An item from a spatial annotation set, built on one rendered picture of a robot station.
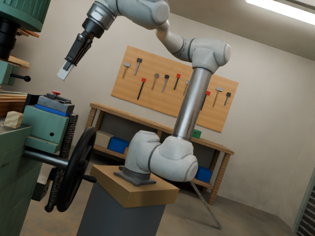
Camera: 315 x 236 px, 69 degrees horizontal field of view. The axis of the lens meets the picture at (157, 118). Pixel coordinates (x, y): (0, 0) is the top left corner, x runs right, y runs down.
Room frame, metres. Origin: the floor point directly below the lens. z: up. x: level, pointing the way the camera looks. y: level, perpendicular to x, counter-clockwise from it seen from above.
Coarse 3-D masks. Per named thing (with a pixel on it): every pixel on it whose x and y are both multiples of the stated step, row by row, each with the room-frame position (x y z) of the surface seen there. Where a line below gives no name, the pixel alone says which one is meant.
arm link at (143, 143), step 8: (136, 136) 1.22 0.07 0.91; (144, 136) 1.20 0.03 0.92; (152, 136) 1.21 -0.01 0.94; (136, 144) 1.19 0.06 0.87; (144, 144) 1.18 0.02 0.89; (152, 144) 1.18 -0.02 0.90; (128, 152) 1.22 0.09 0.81; (136, 152) 1.19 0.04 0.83; (144, 152) 1.16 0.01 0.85; (128, 160) 1.21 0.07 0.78; (136, 160) 1.18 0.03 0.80; (144, 160) 1.16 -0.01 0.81; (128, 168) 1.20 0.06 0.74; (136, 168) 1.19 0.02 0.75; (144, 168) 1.17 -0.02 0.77
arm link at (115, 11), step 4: (96, 0) 0.81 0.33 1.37; (100, 0) 0.80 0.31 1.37; (104, 0) 0.80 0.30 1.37; (108, 0) 0.79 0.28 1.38; (112, 0) 0.78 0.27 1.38; (116, 0) 0.77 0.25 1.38; (104, 4) 0.80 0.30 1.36; (108, 4) 0.80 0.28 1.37; (112, 4) 0.79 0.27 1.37; (116, 4) 0.78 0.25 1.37; (108, 8) 0.80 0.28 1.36; (112, 8) 0.80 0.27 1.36; (116, 8) 0.79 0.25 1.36; (112, 12) 0.82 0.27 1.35; (116, 12) 0.81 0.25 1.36; (116, 16) 0.85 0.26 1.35
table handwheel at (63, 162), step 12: (84, 132) 0.71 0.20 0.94; (96, 132) 0.82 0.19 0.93; (84, 144) 0.67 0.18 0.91; (24, 156) 0.73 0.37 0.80; (36, 156) 0.73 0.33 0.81; (48, 156) 0.74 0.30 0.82; (60, 156) 0.76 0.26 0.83; (72, 156) 0.64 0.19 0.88; (84, 156) 0.81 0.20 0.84; (72, 168) 0.63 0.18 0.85; (84, 168) 0.75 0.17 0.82; (72, 180) 0.64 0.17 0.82; (60, 192) 0.63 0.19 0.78; (72, 192) 0.81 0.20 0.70; (60, 204) 0.64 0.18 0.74
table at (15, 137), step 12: (0, 120) 0.68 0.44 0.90; (0, 132) 0.57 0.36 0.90; (12, 132) 0.61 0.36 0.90; (24, 132) 0.69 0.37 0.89; (0, 144) 0.57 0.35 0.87; (12, 144) 0.63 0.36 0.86; (24, 144) 0.71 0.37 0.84; (36, 144) 0.71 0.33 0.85; (48, 144) 0.72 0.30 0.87; (60, 144) 0.76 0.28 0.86
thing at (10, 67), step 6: (0, 60) 0.70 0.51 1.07; (0, 66) 0.70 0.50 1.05; (6, 66) 0.70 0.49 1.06; (12, 66) 0.73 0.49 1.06; (18, 66) 0.76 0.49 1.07; (0, 72) 0.70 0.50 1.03; (6, 72) 0.70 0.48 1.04; (12, 72) 0.74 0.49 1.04; (0, 78) 0.70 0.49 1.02; (6, 78) 0.71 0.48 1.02; (12, 78) 0.75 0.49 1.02; (6, 84) 0.72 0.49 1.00; (12, 84) 0.76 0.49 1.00
